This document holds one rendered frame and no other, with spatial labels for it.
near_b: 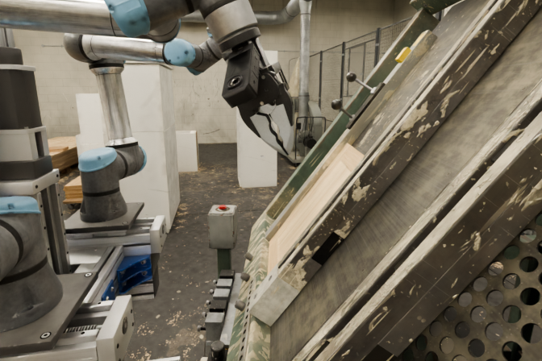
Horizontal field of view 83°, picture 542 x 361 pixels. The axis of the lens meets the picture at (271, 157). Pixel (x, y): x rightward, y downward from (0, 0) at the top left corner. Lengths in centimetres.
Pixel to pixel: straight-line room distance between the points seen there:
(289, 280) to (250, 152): 401
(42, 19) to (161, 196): 282
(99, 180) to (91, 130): 406
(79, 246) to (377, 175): 100
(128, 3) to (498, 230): 55
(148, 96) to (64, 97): 674
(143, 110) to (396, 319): 299
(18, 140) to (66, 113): 891
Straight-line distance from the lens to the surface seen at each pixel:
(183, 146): 593
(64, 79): 985
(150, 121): 323
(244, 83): 43
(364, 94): 141
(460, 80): 78
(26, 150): 97
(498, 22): 82
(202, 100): 904
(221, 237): 148
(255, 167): 480
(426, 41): 124
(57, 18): 67
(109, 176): 119
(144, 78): 323
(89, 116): 520
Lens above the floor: 147
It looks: 12 degrees down
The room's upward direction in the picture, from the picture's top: straight up
